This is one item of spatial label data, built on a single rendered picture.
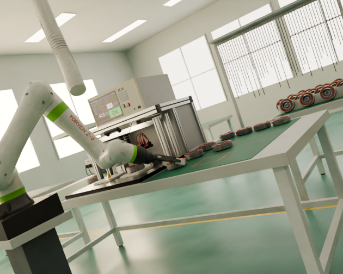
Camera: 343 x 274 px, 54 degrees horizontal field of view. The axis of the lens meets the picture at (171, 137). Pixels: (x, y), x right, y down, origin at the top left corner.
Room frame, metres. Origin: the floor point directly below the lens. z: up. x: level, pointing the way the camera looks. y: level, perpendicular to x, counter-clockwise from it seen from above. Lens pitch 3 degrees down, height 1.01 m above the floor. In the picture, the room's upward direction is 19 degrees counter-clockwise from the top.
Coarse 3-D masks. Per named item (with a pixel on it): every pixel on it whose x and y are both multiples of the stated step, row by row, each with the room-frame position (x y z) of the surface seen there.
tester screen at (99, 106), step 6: (108, 96) 2.22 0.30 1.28; (114, 96) 2.19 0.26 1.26; (96, 102) 2.29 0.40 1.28; (102, 102) 2.26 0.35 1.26; (108, 102) 2.23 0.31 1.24; (96, 108) 2.30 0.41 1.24; (102, 108) 2.27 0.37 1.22; (96, 114) 2.31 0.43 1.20; (108, 114) 2.25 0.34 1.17; (120, 114) 2.19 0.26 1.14; (96, 120) 2.32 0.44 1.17
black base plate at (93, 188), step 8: (152, 168) 1.98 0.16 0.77; (160, 168) 1.90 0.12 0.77; (120, 176) 2.14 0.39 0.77; (136, 176) 1.88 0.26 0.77; (144, 176) 1.78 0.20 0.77; (104, 184) 2.01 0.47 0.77; (112, 184) 1.88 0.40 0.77; (120, 184) 1.82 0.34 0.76; (128, 184) 1.79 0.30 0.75; (72, 192) 2.16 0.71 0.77; (80, 192) 2.02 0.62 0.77; (88, 192) 1.98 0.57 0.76
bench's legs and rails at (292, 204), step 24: (288, 168) 1.34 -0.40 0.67; (336, 168) 2.04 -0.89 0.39; (288, 192) 1.32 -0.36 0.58; (336, 192) 2.06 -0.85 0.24; (192, 216) 2.73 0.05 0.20; (216, 216) 2.58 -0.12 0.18; (288, 216) 1.34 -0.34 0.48; (336, 216) 1.83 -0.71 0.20; (96, 240) 3.04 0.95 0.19; (120, 240) 3.25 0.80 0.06; (312, 240) 1.34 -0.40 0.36; (336, 240) 1.64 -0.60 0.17; (312, 264) 1.32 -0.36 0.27
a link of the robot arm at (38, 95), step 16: (32, 96) 1.47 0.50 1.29; (48, 96) 1.50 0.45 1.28; (16, 112) 1.48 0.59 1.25; (32, 112) 1.47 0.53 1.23; (16, 128) 1.45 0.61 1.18; (32, 128) 1.50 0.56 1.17; (0, 144) 1.45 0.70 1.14; (16, 144) 1.46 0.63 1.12; (0, 160) 1.43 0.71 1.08; (16, 160) 1.48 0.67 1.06; (0, 176) 1.42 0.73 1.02
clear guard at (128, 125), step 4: (148, 116) 1.98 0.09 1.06; (136, 120) 1.88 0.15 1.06; (140, 120) 2.07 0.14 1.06; (124, 124) 1.88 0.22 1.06; (128, 124) 1.85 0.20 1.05; (120, 128) 1.88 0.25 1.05; (124, 128) 1.86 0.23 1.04; (128, 128) 1.83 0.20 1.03; (112, 132) 1.92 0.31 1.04; (116, 132) 1.89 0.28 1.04; (124, 132) 1.84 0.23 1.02; (128, 132) 1.81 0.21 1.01; (104, 136) 1.95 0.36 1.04; (108, 136) 1.92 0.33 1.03; (112, 136) 1.89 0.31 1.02; (116, 136) 1.87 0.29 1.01; (120, 136) 1.84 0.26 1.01; (104, 140) 1.93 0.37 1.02; (108, 140) 1.90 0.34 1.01
